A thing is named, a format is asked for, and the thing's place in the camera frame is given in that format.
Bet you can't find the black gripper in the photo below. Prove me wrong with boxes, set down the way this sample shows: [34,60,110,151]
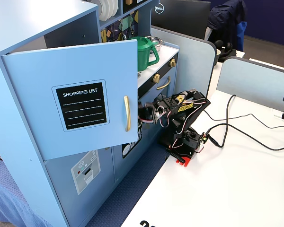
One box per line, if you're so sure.
[138,101,162,125]

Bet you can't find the blue door with shopping list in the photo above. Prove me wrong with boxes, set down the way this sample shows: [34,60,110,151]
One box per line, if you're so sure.
[1,39,140,162]

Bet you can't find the blue oven door with window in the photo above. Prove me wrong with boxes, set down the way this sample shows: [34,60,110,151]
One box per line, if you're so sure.
[156,68,178,100]

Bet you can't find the blue door with dishwasher print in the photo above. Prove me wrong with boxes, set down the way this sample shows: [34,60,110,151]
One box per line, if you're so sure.
[111,99,160,183]

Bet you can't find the black toy microwave door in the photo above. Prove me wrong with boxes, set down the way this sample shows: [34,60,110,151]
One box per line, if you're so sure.
[122,0,152,14]

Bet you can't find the blue door with dispenser print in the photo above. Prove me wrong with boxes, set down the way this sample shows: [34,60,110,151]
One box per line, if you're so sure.
[44,146,116,227]

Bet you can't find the green plastic pitcher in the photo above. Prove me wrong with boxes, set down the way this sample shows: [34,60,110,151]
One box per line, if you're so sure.
[130,36,160,71]

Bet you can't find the light blue desk divider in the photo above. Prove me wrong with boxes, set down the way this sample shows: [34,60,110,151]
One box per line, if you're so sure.
[150,25,217,112]
[216,56,284,116]

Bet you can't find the red table clamp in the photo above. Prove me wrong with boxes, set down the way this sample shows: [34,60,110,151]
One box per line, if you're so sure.
[167,144,195,168]

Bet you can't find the steel pot with lid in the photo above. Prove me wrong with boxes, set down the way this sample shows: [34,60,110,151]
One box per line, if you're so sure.
[144,35,165,53]

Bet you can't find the black Dell monitor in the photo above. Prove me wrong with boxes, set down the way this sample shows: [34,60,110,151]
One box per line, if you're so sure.
[151,0,212,40]

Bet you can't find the black headphones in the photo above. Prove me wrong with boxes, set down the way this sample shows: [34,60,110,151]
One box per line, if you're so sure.
[214,40,237,62]

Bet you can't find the dark blue jacket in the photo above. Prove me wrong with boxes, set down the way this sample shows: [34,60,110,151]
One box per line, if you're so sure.
[207,0,248,52]

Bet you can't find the blue wooden toy kitchen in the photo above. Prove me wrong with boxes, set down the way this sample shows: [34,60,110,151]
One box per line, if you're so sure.
[0,0,180,227]

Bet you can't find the blue knitted cloth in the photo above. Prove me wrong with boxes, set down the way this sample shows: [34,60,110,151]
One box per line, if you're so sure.
[0,156,55,227]

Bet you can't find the thick black cable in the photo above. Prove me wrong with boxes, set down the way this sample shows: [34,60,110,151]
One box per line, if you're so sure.
[207,94,237,148]

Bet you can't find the thin black cable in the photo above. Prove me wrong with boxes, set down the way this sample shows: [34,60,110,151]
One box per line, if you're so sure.
[207,122,284,151]
[203,110,284,130]

